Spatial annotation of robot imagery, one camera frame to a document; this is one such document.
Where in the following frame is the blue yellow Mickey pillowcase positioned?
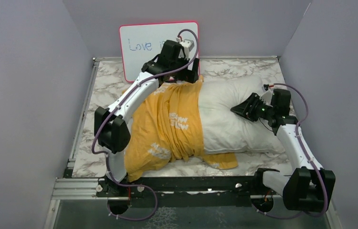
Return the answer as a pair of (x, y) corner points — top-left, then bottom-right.
(124, 79), (238, 182)

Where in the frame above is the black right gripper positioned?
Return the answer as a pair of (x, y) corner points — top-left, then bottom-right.
(231, 93), (275, 122)

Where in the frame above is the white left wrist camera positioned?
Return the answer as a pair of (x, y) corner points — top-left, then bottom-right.
(176, 37), (195, 60)

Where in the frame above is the pink framed whiteboard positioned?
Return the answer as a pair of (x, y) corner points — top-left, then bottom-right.
(119, 21), (199, 83)

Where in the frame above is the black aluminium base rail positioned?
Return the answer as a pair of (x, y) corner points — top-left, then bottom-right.
(52, 176), (322, 209)

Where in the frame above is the white pillow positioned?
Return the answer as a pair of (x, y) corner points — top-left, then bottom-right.
(198, 76), (285, 155)

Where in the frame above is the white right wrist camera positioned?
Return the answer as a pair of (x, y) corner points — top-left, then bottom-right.
(260, 83), (274, 104)

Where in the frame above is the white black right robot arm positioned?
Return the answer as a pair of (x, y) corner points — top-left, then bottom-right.
(231, 84), (336, 216)

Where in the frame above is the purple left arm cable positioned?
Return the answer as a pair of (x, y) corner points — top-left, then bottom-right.
(91, 29), (200, 222)

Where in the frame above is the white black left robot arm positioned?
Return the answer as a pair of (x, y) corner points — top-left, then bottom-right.
(92, 36), (200, 196)

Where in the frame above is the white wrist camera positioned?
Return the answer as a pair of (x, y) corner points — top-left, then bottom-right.
(260, 83), (274, 104)
(176, 37), (195, 60)

